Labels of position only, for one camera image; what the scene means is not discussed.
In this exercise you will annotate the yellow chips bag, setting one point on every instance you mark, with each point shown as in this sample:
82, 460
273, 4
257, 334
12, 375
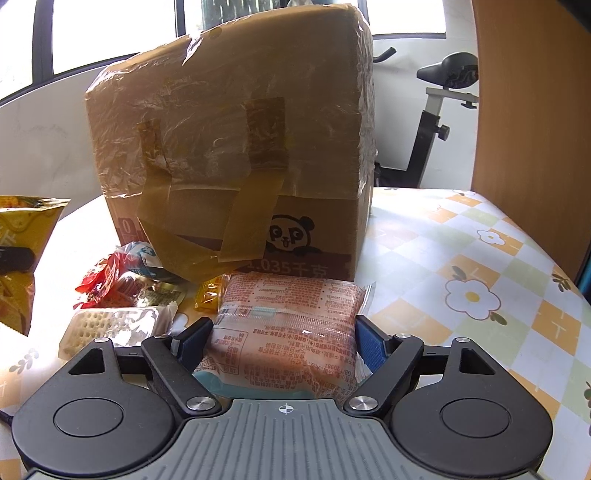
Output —
26, 224

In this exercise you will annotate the cracker packet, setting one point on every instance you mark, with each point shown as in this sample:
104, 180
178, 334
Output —
125, 327

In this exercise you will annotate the checkered floral bed sheet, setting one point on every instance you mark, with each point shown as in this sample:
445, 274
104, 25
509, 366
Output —
443, 264

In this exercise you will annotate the black exercise bike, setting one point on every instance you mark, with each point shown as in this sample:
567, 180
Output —
453, 74

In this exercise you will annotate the brown cardboard box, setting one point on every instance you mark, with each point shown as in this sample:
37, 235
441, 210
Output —
249, 147

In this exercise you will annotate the orange noodle packet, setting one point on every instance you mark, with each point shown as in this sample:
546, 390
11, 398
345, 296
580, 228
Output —
284, 337

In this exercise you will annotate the red snack packet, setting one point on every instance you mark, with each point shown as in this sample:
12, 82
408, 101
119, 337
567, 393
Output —
97, 288

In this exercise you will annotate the black window frame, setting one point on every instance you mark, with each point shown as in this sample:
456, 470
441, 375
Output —
42, 41

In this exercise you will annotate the gold snack packet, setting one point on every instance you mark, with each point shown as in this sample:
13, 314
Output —
159, 294

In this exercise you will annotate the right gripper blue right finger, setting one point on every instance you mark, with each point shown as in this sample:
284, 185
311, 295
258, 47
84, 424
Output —
392, 361

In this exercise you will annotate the wooden wardrobe panel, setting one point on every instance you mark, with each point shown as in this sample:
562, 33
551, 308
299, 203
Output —
533, 145

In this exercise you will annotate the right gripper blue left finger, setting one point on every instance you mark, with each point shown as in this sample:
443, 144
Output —
172, 361

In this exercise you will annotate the blue white snack packet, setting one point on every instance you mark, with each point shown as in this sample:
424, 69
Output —
140, 258

